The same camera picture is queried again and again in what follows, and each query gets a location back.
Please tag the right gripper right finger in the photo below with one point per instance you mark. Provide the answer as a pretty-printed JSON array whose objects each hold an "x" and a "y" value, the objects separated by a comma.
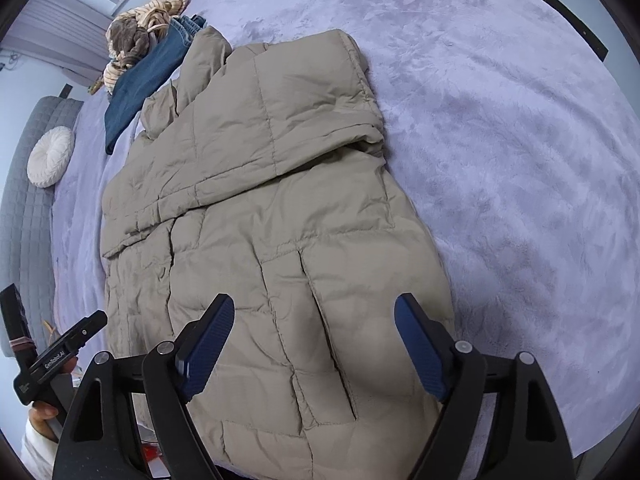
[{"x": 527, "y": 438}]

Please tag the lavender plush bed blanket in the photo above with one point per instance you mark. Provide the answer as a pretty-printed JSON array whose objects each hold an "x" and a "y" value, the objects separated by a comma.
[{"x": 517, "y": 151}]

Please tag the black strip on wall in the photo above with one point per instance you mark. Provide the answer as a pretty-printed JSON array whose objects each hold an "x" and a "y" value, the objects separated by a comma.
[{"x": 580, "y": 27}]

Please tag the round white pillow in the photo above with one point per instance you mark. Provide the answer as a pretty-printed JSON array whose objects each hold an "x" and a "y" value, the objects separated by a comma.
[{"x": 50, "y": 157}]

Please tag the white sleeve forearm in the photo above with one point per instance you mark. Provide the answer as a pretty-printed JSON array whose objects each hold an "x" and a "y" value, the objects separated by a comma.
[{"x": 38, "y": 453}]

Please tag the beige puffer jacket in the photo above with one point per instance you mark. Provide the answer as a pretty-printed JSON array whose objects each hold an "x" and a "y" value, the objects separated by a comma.
[{"x": 260, "y": 174}]

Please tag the grey quilted headboard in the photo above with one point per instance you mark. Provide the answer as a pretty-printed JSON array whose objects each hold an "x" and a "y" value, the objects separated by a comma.
[{"x": 26, "y": 260}]

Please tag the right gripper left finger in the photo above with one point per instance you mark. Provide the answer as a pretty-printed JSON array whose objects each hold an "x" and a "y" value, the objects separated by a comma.
[{"x": 101, "y": 438}]

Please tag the brown beige clothes pile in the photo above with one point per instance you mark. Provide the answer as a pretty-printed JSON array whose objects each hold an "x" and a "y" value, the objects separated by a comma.
[{"x": 132, "y": 35}]

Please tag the person's left hand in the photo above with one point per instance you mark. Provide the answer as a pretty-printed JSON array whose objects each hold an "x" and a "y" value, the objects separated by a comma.
[{"x": 40, "y": 415}]

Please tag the folded blue jeans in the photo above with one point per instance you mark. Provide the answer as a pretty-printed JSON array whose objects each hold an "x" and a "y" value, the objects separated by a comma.
[{"x": 141, "y": 81}]

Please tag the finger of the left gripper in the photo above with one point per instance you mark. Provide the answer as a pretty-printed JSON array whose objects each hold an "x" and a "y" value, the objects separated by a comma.
[{"x": 78, "y": 335}]

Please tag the grey curtain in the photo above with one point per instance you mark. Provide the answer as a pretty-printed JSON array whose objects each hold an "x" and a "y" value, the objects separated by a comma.
[{"x": 65, "y": 33}]

